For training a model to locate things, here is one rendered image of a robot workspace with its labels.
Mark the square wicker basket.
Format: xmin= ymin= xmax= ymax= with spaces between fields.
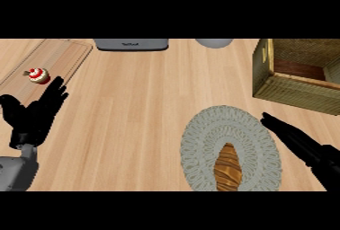
xmin=253 ymin=39 xmax=340 ymax=117

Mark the grey flat appliance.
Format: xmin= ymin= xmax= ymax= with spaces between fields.
xmin=93 ymin=39 xmax=170 ymax=52

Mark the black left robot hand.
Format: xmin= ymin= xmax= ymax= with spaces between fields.
xmin=0 ymin=75 xmax=71 ymax=150

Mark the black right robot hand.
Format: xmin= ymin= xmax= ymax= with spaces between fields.
xmin=259 ymin=111 xmax=340 ymax=192

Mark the grey rounded object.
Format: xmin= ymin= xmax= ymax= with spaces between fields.
xmin=194 ymin=39 xmax=235 ymax=49

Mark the brown croissant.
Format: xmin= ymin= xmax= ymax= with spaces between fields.
xmin=213 ymin=142 xmax=244 ymax=192

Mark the pale wooden cutting board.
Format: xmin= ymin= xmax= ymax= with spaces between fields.
xmin=0 ymin=39 xmax=95 ymax=106

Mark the grey woven oval placemat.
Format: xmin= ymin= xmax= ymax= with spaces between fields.
xmin=179 ymin=104 xmax=284 ymax=192

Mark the red and white cupcake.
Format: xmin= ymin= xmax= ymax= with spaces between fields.
xmin=22 ymin=67 xmax=52 ymax=85

